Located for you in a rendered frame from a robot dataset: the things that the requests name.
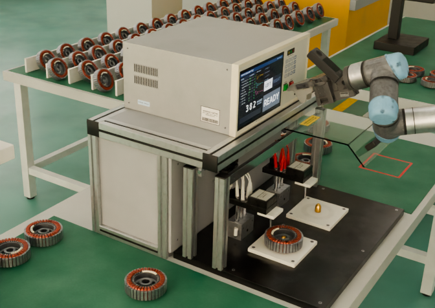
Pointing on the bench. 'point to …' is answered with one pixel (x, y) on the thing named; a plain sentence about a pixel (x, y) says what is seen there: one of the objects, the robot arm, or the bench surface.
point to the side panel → (129, 195)
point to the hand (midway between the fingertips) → (290, 86)
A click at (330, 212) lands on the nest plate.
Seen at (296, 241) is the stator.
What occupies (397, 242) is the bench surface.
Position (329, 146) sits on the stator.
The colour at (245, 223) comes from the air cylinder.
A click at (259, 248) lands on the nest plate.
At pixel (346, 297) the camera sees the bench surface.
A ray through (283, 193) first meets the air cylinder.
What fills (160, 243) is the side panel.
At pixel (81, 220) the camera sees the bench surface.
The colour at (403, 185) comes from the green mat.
